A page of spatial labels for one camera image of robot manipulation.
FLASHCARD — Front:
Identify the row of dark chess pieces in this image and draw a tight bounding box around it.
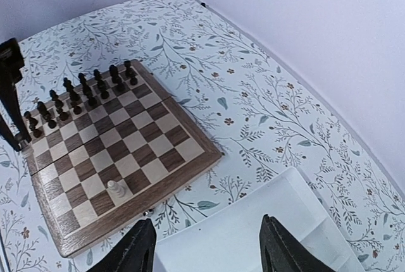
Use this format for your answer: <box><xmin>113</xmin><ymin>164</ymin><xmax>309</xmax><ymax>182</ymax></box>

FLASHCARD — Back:
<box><xmin>23</xmin><ymin>65</ymin><xmax>127</xmax><ymax>139</ymax></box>

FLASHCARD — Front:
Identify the white three-compartment plastic tray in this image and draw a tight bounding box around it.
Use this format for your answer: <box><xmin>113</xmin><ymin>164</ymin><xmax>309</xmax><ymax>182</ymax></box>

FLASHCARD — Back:
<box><xmin>153</xmin><ymin>167</ymin><xmax>364</xmax><ymax>271</ymax></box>

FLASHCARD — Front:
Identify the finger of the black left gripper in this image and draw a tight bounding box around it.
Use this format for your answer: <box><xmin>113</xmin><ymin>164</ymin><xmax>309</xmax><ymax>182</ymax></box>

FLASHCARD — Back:
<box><xmin>1</xmin><ymin>38</ymin><xmax>32</xmax><ymax>143</ymax></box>

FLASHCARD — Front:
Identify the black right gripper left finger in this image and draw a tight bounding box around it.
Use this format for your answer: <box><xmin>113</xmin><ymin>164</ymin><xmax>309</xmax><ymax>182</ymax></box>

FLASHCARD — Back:
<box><xmin>107</xmin><ymin>218</ymin><xmax>156</xmax><ymax>272</ymax></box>

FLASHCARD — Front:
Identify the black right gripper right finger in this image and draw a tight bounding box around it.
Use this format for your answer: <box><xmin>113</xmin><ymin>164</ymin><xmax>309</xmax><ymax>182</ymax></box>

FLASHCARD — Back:
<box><xmin>259</xmin><ymin>214</ymin><xmax>333</xmax><ymax>272</ymax></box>

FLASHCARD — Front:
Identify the wooden chess board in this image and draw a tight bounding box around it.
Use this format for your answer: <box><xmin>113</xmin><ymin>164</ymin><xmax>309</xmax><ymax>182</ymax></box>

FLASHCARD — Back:
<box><xmin>23</xmin><ymin>60</ymin><xmax>221</xmax><ymax>257</ymax></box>

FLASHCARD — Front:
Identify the floral patterned table mat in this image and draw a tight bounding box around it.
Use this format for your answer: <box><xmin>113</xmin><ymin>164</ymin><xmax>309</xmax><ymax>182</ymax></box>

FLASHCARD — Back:
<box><xmin>18</xmin><ymin>0</ymin><xmax>404</xmax><ymax>271</ymax></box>

